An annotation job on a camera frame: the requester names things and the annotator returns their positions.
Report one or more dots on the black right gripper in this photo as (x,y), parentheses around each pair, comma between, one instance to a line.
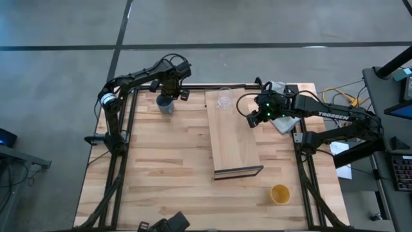
(273,108)

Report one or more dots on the black triangular bracket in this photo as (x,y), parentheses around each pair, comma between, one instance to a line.
(399,144)

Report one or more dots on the grey ceramic mug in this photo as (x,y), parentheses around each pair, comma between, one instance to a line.
(164,106)

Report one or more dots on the keyboard with blue keys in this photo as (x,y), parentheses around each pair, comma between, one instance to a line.
(404,172)

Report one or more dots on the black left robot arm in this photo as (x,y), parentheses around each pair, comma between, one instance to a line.
(135,77)

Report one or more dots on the teal small box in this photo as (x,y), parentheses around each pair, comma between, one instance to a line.
(402,74)

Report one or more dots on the black aluminium table frame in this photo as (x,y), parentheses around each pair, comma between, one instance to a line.
(199,86)

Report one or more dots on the black boxy device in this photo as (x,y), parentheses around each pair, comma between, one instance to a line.
(174,224)

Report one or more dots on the wooden box platform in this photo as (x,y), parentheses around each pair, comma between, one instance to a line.
(235,138)

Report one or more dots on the clear glass cup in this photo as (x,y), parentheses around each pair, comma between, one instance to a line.
(224,101)

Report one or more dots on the grey side desk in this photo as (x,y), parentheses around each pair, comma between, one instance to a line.
(380,96)

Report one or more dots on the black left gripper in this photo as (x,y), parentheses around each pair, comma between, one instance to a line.
(170,87)

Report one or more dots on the grey crumpled cloth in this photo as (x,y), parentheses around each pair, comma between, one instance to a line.
(284,125)

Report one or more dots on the grey metal stand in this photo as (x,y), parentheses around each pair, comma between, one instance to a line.
(25,159)

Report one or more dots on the black device with blue light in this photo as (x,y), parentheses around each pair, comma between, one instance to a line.
(8,138)

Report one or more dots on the white paper sheet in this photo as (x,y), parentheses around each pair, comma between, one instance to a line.
(344,172)

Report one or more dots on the yellow plastic cup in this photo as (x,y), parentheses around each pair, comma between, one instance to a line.
(280,194)

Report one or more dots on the black stand beam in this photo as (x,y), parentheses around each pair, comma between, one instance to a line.
(354,158)

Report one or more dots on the black caster wheel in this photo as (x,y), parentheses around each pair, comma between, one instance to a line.
(376,216)

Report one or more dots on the black diagonal pole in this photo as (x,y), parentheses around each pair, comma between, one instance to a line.
(394,62)

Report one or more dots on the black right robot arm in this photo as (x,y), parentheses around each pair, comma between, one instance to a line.
(309,104)

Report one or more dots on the tablet with blue screen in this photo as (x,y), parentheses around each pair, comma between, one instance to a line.
(404,112)

